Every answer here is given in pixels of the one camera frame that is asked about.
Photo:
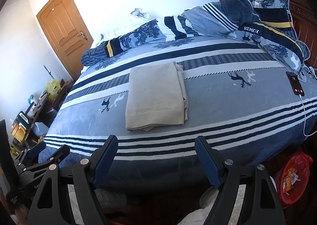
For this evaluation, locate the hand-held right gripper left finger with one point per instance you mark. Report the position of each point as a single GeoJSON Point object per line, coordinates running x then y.
{"type": "Point", "coordinates": [104, 160]}

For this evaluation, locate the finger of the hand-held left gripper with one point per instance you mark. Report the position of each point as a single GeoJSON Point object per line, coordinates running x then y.
{"type": "Point", "coordinates": [58, 153]}
{"type": "Point", "coordinates": [37, 149]}

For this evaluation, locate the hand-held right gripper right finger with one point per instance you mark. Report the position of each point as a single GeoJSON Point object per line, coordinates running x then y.
{"type": "Point", "coordinates": [208, 160]}

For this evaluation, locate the beige knit sweater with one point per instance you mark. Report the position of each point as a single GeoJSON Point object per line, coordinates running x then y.
{"type": "Point", "coordinates": [156, 96]}

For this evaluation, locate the yellow pot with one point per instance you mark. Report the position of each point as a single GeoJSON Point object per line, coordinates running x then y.
{"type": "Point", "coordinates": [18, 132]}

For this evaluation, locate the wooden side table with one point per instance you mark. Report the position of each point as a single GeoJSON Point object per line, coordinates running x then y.
{"type": "Point", "coordinates": [42, 116]}

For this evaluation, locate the black and white appliance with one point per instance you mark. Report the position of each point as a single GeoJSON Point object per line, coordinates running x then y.
{"type": "Point", "coordinates": [23, 118]}

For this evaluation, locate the white kettle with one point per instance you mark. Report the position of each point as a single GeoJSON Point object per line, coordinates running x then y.
{"type": "Point", "coordinates": [33, 108]}

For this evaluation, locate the light blue cloth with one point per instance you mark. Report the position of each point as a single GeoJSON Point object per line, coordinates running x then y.
{"type": "Point", "coordinates": [31, 98]}

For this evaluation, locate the bed with blue striped sheet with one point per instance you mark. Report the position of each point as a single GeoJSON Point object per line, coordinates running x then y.
{"type": "Point", "coordinates": [235, 111]}

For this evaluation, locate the yellow plastic bag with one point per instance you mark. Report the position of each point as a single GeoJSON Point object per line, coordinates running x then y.
{"type": "Point", "coordinates": [53, 87]}

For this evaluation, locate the thin metal rod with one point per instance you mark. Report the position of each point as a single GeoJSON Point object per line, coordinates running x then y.
{"type": "Point", "coordinates": [48, 71]}

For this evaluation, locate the red trash bin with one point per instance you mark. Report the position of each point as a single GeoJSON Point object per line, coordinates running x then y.
{"type": "Point", "coordinates": [294, 180]}

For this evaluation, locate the black smartphone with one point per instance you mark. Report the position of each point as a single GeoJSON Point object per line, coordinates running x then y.
{"type": "Point", "coordinates": [295, 83]}

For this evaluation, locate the brown wooden door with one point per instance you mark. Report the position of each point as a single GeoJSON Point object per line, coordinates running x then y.
{"type": "Point", "coordinates": [64, 32]}

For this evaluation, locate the rolled blue patterned quilt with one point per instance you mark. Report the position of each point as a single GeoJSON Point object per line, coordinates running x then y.
{"type": "Point", "coordinates": [133, 36]}

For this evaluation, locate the blue striped pillow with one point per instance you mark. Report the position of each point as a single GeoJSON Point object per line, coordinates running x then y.
{"type": "Point", "coordinates": [198, 22]}

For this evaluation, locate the blue patterned pillow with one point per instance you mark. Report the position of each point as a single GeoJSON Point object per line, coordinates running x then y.
{"type": "Point", "coordinates": [277, 34]}

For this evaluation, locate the dark blue fleece cloth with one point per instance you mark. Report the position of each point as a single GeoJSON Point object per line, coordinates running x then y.
{"type": "Point", "coordinates": [240, 12]}

